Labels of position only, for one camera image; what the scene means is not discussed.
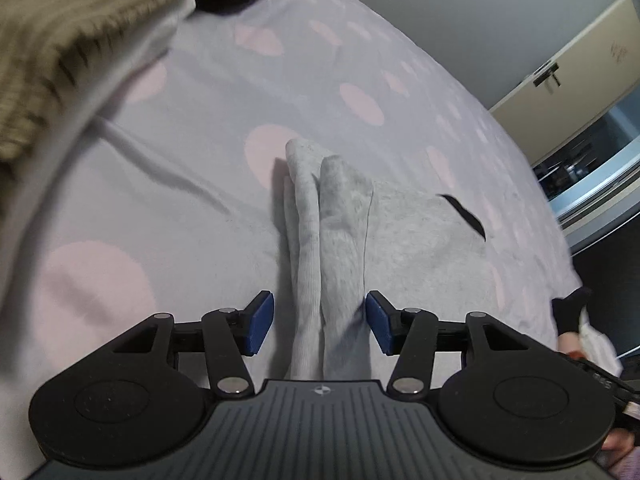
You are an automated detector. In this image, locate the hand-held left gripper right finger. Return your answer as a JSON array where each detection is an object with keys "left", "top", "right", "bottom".
[{"left": 366, "top": 290, "right": 532, "bottom": 395}]

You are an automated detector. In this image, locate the person's right hand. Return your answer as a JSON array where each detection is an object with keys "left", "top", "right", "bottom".
[{"left": 602, "top": 427, "right": 638, "bottom": 454}]

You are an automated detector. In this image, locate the olive knit sweater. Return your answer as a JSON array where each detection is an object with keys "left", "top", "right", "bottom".
[{"left": 0, "top": 0, "right": 216, "bottom": 163}]

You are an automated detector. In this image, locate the white garment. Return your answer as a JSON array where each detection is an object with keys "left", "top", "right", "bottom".
[{"left": 0, "top": 0, "right": 196, "bottom": 311}]

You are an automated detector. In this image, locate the person's foot in black sock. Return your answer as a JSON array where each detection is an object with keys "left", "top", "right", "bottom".
[{"left": 551, "top": 287, "right": 593, "bottom": 335}]

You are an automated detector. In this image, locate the grey sweatshirt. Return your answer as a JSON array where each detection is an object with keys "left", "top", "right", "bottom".
[{"left": 282, "top": 138, "right": 506, "bottom": 381}]

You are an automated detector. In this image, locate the polka dot bed sheet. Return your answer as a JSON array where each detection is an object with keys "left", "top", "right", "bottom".
[{"left": 0, "top": 0, "right": 586, "bottom": 480}]

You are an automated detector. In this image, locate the cream room door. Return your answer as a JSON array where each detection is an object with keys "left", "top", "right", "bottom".
[{"left": 489, "top": 0, "right": 640, "bottom": 166}]

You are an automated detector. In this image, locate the black sliding wardrobe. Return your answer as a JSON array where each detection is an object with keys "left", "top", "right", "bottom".
[{"left": 572, "top": 210, "right": 640, "bottom": 306}]

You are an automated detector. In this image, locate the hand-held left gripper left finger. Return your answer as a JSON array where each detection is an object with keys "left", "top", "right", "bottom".
[{"left": 111, "top": 290, "right": 275, "bottom": 395}]

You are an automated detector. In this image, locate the white cloth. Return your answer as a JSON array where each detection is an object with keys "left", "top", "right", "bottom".
[{"left": 577, "top": 322, "right": 626, "bottom": 376}]

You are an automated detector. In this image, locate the black door handle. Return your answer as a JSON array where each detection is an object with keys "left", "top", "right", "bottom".
[{"left": 532, "top": 61, "right": 562, "bottom": 92}]

